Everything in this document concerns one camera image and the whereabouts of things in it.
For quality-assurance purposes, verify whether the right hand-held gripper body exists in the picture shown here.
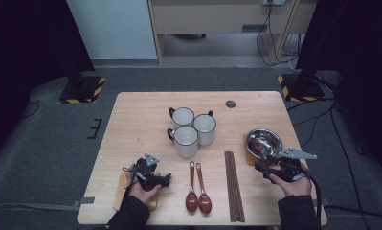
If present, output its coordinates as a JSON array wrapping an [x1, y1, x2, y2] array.
[[269, 147, 318, 183]]

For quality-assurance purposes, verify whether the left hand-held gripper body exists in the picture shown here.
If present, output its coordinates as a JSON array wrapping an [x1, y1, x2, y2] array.
[[133, 152, 161, 190]]

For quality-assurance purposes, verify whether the square carved wooden coaster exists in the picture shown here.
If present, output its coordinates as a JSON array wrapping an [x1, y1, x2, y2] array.
[[113, 170, 160, 213], [241, 133, 285, 167]]

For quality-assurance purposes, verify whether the reddish brown wooden spoon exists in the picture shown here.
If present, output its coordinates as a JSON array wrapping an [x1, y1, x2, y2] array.
[[185, 161, 199, 213], [248, 137, 276, 157], [195, 162, 213, 215]]

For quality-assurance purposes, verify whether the stainless steel bowl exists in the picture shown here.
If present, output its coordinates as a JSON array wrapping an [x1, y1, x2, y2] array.
[[245, 127, 284, 161]]

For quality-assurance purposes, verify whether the bundle of brown chopsticks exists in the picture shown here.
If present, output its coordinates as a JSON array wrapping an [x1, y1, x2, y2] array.
[[224, 150, 246, 223]]

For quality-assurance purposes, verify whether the white enamel mug black rim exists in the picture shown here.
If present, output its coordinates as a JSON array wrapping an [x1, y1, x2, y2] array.
[[192, 110, 217, 147], [169, 106, 196, 129], [167, 125, 199, 158]]

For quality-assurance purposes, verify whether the person's left hand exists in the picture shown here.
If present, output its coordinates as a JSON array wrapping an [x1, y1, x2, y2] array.
[[127, 164, 163, 205]]

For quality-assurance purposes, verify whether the person's right hand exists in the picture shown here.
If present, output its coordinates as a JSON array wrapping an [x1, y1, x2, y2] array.
[[269, 164, 313, 197]]

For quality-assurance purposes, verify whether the black hazard-striped stand base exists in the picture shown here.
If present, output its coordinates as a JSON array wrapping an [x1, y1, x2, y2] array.
[[277, 73, 326, 103], [58, 76, 106, 104]]

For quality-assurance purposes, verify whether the black curtain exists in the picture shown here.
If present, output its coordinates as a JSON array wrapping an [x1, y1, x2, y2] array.
[[295, 0, 382, 180], [0, 0, 96, 167]]

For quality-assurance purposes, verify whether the white panel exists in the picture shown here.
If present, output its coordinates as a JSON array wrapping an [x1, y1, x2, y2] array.
[[66, 0, 159, 60]]

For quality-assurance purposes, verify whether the light wooden desk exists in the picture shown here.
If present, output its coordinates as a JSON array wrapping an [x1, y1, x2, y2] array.
[[146, 0, 319, 66]]

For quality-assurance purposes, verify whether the left hand-held gripper black cable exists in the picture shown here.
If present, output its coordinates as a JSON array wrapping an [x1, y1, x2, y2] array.
[[122, 165, 139, 200]]

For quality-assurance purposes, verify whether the hand-held gripper black cable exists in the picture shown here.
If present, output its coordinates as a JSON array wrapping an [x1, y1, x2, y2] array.
[[122, 165, 139, 200], [305, 173, 323, 226]]

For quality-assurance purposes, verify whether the right hand-held gripper black cable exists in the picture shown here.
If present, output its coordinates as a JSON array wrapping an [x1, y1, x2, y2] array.
[[305, 173, 323, 226]]

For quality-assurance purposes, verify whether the thin black floor cable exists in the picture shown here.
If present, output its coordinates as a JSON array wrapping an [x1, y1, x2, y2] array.
[[20, 100, 40, 120]]

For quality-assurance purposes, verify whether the black hanging cable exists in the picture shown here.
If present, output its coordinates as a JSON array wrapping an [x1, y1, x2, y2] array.
[[256, 3, 300, 68]]

